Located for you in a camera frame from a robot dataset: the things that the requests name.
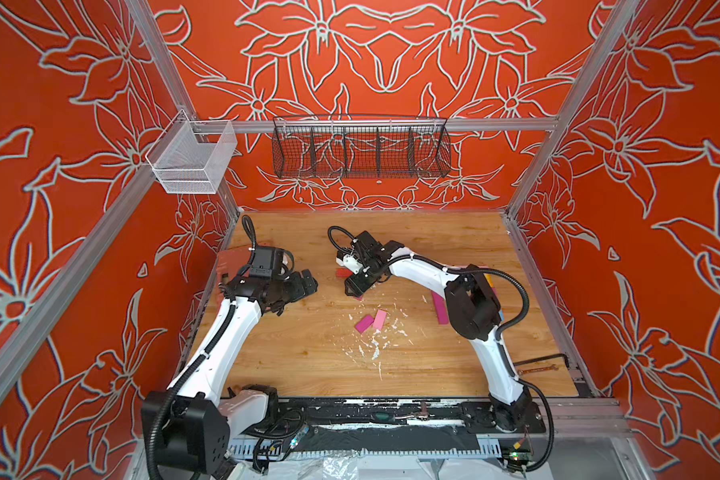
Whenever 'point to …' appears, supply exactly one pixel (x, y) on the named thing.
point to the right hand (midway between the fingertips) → (351, 281)
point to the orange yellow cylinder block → (490, 279)
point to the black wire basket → (360, 146)
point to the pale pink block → (379, 321)
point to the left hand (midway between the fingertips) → (305, 286)
